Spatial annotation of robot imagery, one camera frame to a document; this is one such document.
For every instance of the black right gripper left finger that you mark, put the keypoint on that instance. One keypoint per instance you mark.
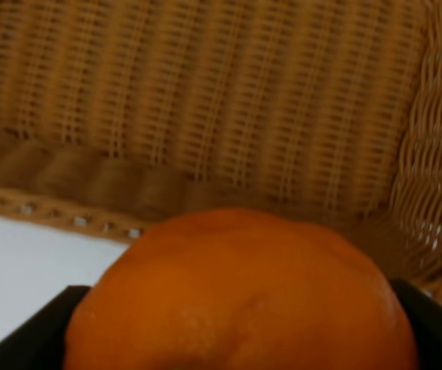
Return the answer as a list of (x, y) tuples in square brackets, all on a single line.
[(39, 342)]

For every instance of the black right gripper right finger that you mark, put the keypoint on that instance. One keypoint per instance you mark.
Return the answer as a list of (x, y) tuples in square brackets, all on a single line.
[(425, 316)]

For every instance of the light orange wicker basket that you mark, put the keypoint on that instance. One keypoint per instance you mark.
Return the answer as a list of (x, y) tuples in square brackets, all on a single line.
[(115, 115)]

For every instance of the orange mandarin fruit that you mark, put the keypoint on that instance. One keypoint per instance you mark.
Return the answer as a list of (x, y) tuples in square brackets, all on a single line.
[(239, 289)]

